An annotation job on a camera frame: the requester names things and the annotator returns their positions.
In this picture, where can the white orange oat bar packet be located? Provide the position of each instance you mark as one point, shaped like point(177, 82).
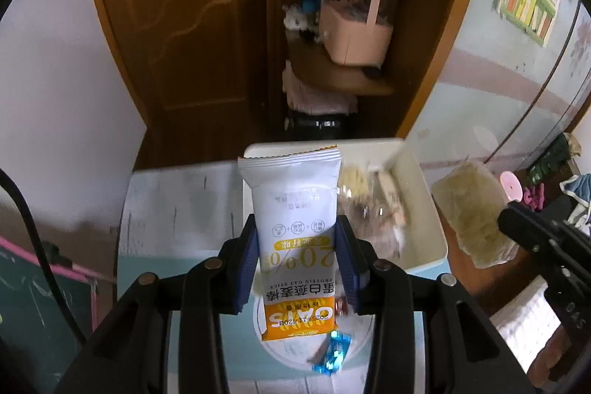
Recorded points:
point(295, 214)

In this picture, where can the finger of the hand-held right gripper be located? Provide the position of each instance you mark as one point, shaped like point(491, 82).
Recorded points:
point(526, 228)

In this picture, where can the blue candy wrapper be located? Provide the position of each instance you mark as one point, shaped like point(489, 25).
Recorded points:
point(334, 352)

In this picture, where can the pink-framed chalkboard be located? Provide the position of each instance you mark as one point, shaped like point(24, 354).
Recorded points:
point(32, 311)

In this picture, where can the white crumpled paper clutter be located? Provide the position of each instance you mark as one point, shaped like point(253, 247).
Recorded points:
point(298, 19)

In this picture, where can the blue grey cloth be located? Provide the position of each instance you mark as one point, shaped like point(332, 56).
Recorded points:
point(577, 200)

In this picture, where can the black object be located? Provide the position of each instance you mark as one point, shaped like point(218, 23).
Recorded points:
point(316, 125)

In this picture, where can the floral wall decal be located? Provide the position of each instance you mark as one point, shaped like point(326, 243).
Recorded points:
point(581, 54)

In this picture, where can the dark green object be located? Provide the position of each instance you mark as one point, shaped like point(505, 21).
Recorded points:
point(549, 161)

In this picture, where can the clear yellowish snack packet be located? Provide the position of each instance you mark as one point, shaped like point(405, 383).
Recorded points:
point(471, 214)

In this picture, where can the brown wooden door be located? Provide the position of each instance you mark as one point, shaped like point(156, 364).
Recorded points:
point(175, 29)

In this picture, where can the white round plate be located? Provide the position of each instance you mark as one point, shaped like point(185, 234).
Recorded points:
point(295, 352)

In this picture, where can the pink toy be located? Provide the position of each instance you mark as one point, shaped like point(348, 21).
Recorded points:
point(534, 196)

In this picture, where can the pink round object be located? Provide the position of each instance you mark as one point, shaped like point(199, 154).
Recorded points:
point(511, 186)

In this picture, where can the white plastic storage bin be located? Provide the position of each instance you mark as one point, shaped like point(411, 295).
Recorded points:
point(425, 214)

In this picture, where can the wooden shelf unit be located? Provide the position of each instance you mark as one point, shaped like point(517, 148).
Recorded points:
point(438, 29)

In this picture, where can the white patterned cloth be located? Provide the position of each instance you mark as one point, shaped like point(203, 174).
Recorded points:
point(521, 320)

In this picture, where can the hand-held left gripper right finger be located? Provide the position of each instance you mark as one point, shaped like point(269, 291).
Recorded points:
point(348, 269)

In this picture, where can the pale pink bag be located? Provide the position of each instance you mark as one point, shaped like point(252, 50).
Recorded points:
point(318, 94)

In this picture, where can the small blue item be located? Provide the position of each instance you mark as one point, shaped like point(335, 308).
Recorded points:
point(310, 5)

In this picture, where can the pile of snack packets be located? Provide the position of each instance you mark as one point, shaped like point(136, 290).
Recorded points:
point(378, 209)

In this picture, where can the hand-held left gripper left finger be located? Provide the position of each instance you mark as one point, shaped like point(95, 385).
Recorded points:
point(244, 264)

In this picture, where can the black clip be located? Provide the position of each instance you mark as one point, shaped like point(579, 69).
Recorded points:
point(55, 255)

